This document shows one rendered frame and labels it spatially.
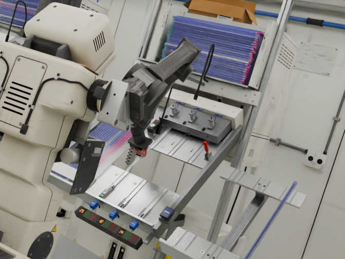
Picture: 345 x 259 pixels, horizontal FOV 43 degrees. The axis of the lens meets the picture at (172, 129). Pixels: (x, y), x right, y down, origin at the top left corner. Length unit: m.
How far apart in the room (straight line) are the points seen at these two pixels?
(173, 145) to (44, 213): 1.01
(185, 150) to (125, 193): 0.36
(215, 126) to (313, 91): 1.63
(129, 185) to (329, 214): 1.93
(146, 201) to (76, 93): 0.87
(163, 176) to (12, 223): 2.89
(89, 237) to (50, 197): 1.18
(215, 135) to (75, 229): 0.93
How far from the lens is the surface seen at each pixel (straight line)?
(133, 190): 1.94
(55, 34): 1.21
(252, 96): 2.14
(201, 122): 2.13
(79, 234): 2.44
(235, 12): 2.65
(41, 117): 1.14
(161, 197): 1.88
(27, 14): 3.15
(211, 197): 3.82
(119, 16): 4.64
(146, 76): 1.23
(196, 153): 2.05
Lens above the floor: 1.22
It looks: 4 degrees down
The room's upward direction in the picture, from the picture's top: 17 degrees clockwise
